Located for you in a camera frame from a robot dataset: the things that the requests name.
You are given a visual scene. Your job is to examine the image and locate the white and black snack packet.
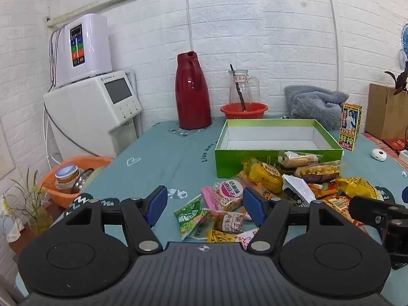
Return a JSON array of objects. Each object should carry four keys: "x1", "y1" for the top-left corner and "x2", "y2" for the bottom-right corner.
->
[{"x1": 282, "y1": 174, "x2": 317, "y2": 207}]

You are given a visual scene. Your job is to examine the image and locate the stack of blue white bowls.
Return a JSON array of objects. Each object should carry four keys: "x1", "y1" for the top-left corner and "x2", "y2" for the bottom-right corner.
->
[{"x1": 54, "y1": 162, "x2": 80, "y2": 194}]

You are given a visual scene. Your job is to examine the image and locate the plant with yellow flowers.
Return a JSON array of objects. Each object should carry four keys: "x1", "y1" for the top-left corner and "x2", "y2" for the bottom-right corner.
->
[{"x1": 0, "y1": 165, "x2": 55, "y2": 237}]

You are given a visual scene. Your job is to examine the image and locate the sausage bread packet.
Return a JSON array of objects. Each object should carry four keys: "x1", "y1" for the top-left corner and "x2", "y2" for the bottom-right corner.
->
[{"x1": 277, "y1": 151, "x2": 323, "y2": 169}]

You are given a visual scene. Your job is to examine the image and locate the white water purifier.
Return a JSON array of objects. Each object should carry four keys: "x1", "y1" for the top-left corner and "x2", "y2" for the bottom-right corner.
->
[{"x1": 55, "y1": 13, "x2": 113, "y2": 88}]

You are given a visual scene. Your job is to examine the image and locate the black stirrer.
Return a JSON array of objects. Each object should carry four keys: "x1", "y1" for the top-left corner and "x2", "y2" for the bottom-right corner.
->
[{"x1": 229, "y1": 64, "x2": 247, "y2": 113}]

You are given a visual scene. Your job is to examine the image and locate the green cardboard box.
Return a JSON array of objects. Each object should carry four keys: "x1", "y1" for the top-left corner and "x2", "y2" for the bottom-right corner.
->
[{"x1": 214, "y1": 119, "x2": 344, "y2": 178}]

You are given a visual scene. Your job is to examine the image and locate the small beige snack packet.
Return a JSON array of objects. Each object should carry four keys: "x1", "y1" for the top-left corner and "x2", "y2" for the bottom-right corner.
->
[{"x1": 209, "y1": 211, "x2": 253, "y2": 234}]

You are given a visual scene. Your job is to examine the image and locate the pink pumpkin seed packet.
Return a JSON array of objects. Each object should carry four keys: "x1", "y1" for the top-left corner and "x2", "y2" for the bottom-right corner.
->
[{"x1": 201, "y1": 180, "x2": 245, "y2": 213}]

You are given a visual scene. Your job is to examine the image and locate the yellow corn snack packet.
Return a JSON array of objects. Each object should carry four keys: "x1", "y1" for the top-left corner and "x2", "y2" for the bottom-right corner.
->
[{"x1": 241, "y1": 161, "x2": 284, "y2": 196}]

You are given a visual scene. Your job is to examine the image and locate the yellow green juice carton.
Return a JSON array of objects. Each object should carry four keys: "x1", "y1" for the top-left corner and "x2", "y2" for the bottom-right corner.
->
[{"x1": 338, "y1": 103, "x2": 363, "y2": 152}]

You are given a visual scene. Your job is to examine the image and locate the red plastic basin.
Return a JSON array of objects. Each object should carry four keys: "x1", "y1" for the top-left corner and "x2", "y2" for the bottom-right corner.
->
[{"x1": 220, "y1": 103, "x2": 269, "y2": 120}]

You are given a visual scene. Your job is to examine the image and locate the red thermos jug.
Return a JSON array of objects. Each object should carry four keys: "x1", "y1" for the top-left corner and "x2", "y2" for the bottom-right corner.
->
[{"x1": 175, "y1": 51, "x2": 213, "y2": 130}]

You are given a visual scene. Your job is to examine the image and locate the blue paper fan decorations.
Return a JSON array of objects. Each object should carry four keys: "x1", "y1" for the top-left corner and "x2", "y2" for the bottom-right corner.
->
[{"x1": 399, "y1": 22, "x2": 408, "y2": 71}]

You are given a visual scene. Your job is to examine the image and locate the clear packet of yellow chips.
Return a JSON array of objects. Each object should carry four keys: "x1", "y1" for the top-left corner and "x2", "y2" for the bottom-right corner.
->
[{"x1": 294, "y1": 163, "x2": 342, "y2": 183}]

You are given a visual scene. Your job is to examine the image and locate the large brown cardboard box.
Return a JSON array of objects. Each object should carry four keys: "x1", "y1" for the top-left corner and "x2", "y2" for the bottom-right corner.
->
[{"x1": 365, "y1": 83, "x2": 408, "y2": 141}]

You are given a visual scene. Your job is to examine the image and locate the glass pitcher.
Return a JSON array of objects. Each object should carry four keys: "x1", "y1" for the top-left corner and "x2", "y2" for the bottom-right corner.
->
[{"x1": 227, "y1": 70, "x2": 261, "y2": 106}]

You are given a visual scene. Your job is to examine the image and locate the red and orange snack packet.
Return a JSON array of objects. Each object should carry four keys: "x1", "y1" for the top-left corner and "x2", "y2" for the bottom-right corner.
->
[{"x1": 321, "y1": 197, "x2": 365, "y2": 227}]

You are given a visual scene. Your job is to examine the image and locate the white and red snack packet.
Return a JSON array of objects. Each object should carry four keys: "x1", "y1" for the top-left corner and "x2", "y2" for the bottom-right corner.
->
[{"x1": 236, "y1": 227, "x2": 261, "y2": 250}]

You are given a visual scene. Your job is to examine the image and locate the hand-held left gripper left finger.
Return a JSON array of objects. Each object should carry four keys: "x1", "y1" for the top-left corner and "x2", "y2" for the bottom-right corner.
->
[{"x1": 64, "y1": 185, "x2": 168, "y2": 252}]

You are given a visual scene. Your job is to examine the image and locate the thin white wall cable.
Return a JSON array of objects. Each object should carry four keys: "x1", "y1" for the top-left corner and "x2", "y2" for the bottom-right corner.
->
[{"x1": 183, "y1": 0, "x2": 194, "y2": 53}]

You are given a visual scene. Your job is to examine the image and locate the grey purifier hoses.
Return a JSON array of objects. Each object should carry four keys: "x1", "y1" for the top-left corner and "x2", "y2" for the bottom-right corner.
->
[{"x1": 49, "y1": 29, "x2": 62, "y2": 87}]

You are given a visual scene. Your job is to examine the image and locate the red checked cloth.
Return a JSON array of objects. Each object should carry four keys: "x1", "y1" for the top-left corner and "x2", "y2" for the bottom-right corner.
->
[{"x1": 360, "y1": 132, "x2": 408, "y2": 164}]

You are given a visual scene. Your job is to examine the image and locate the dark red leafed plant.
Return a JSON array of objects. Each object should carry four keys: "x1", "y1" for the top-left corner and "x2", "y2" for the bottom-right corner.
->
[{"x1": 384, "y1": 62, "x2": 408, "y2": 95}]

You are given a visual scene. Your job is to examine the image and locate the green pea snack packet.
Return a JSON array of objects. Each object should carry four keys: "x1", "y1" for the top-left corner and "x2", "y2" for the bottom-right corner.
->
[{"x1": 174, "y1": 194, "x2": 211, "y2": 240}]

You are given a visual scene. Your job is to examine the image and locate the orange plastic basin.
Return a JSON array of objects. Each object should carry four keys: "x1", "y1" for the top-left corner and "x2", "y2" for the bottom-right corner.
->
[{"x1": 38, "y1": 156, "x2": 114, "y2": 210}]

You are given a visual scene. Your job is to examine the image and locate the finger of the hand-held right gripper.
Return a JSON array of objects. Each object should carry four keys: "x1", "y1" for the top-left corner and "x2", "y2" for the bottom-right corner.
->
[{"x1": 348, "y1": 195, "x2": 408, "y2": 229}]

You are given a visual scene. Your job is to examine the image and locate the teal tablecloth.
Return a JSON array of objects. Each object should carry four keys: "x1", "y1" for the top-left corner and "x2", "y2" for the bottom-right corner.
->
[{"x1": 15, "y1": 116, "x2": 408, "y2": 298}]

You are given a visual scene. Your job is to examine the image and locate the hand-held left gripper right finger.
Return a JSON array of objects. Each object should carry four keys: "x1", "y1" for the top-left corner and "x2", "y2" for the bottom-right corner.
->
[{"x1": 243, "y1": 186, "x2": 346, "y2": 252}]

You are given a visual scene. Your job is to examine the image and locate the white wall pipe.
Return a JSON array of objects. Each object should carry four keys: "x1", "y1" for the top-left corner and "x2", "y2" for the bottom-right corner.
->
[{"x1": 323, "y1": 0, "x2": 340, "y2": 94}]

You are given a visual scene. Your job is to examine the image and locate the yellow sticks snack packet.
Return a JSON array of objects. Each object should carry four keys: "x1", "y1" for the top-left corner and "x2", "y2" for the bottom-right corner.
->
[{"x1": 207, "y1": 229, "x2": 256, "y2": 243}]

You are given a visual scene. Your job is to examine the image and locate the steel bowl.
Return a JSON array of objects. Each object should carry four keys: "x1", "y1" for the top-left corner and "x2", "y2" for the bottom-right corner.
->
[{"x1": 73, "y1": 168, "x2": 95, "y2": 195}]

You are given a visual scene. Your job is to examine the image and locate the grey fluffy cloth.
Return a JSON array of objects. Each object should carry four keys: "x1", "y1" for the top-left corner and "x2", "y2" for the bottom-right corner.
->
[{"x1": 284, "y1": 85, "x2": 349, "y2": 131}]

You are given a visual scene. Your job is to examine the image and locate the white dispenser with screen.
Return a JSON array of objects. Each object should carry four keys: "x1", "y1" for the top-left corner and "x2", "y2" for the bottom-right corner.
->
[{"x1": 43, "y1": 69, "x2": 143, "y2": 160}]

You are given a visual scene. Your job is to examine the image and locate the yellow crinkled snack bag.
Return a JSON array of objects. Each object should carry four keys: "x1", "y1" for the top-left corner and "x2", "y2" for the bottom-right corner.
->
[{"x1": 336, "y1": 177, "x2": 384, "y2": 202}]

